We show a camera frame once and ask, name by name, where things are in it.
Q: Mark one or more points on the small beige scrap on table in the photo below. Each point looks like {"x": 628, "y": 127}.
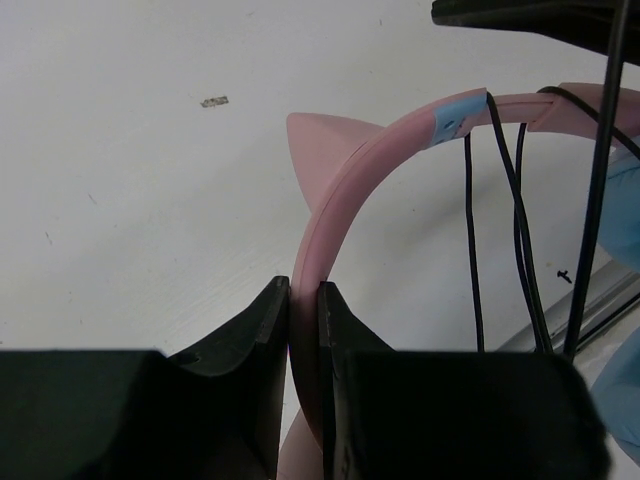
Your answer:
{"x": 214, "y": 102}

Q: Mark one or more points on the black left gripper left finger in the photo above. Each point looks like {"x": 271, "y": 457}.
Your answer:
{"x": 210, "y": 411}

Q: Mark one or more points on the pink and blue cat-ear headphones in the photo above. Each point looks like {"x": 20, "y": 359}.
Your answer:
{"x": 339, "y": 162}

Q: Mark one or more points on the aluminium rail at table front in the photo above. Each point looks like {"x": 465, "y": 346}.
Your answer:
{"x": 613, "y": 291}

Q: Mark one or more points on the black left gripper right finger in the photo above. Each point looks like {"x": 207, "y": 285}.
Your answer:
{"x": 391, "y": 414}

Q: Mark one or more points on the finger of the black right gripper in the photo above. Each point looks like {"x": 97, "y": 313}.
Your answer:
{"x": 585, "y": 24}

